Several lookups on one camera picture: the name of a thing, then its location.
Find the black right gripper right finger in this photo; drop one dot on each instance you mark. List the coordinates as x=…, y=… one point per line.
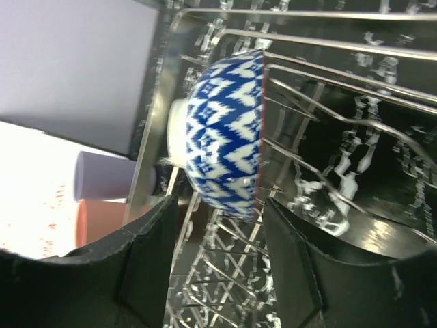
x=323, y=281

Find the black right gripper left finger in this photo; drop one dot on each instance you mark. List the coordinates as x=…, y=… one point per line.
x=120, y=280

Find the pink plastic cup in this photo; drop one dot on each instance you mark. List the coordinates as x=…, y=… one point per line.
x=96, y=219

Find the lavender plastic cup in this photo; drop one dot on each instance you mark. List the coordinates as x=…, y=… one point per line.
x=102, y=177

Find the blue and white patterned bowl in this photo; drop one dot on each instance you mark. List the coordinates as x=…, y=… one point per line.
x=214, y=134

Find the white whiteboard with red writing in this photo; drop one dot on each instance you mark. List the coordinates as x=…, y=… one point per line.
x=38, y=210

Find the chrome wire dish rack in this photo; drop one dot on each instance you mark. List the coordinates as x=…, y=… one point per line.
x=369, y=188

